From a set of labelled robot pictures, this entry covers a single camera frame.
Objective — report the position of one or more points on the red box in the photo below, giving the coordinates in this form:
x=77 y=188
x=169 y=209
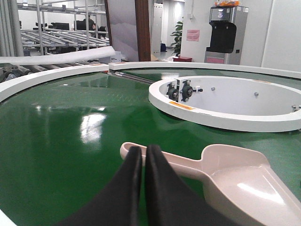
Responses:
x=182 y=59

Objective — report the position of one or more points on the brown wooden pillar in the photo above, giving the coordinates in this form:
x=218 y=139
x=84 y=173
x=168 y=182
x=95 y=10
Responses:
x=143 y=30

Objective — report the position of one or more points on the silver black water dispenser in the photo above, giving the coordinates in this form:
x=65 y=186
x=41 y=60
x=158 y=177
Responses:
x=227 y=36

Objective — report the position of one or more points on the metal pipe rack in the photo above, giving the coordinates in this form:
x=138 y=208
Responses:
x=52 y=26

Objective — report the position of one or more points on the white foam tube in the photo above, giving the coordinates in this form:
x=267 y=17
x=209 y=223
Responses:
x=70 y=57

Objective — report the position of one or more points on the steel conveyor rollers left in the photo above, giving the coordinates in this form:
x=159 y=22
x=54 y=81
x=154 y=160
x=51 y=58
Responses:
x=131 y=77

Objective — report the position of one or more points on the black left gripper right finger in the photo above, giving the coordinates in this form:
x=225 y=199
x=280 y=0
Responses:
x=169 y=201

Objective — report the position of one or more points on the beige plastic dustpan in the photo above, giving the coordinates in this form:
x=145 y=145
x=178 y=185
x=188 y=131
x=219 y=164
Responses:
x=237 y=182

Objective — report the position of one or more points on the black bearing block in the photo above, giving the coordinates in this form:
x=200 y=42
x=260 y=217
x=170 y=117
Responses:
x=188 y=90
x=172 y=92

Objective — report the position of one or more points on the green potted plant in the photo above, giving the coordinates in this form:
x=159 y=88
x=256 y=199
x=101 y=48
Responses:
x=177 y=35

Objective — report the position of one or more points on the white outer conveyor rim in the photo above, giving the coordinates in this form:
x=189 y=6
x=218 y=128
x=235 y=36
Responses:
x=11 y=87

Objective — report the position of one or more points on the pink paper notice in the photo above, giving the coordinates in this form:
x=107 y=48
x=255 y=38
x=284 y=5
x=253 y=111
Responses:
x=193 y=35

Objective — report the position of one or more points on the right black bearing block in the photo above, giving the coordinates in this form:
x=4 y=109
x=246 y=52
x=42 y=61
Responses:
x=188 y=90

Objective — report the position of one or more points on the left black bearing block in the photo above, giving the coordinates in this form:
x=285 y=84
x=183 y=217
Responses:
x=172 y=92

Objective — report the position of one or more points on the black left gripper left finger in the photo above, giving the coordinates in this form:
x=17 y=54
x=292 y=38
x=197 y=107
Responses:
x=117 y=203

